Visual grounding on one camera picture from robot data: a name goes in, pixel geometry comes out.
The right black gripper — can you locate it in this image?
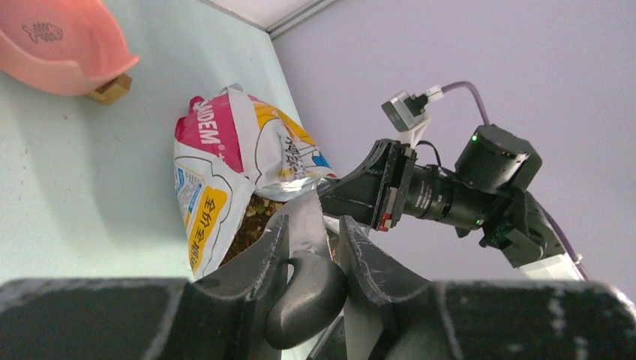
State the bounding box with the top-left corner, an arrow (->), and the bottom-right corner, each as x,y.
318,139 -> 417,232

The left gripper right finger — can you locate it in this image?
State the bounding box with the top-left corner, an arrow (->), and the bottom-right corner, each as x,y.
309,216 -> 635,359

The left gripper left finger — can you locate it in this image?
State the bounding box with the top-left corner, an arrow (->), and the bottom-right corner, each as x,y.
1,216 -> 289,359

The metal food scoop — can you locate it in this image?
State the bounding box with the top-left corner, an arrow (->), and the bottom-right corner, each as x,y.
265,190 -> 347,350

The cat food bag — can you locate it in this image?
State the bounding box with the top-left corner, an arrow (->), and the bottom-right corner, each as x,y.
173,83 -> 335,279

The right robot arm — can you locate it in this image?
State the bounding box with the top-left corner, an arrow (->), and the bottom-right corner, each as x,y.
318,124 -> 588,281

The empty pink bowl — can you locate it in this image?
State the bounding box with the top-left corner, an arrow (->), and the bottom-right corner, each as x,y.
1,1 -> 140,105

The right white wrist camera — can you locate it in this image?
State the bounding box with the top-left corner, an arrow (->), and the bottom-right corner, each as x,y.
381,91 -> 432,149

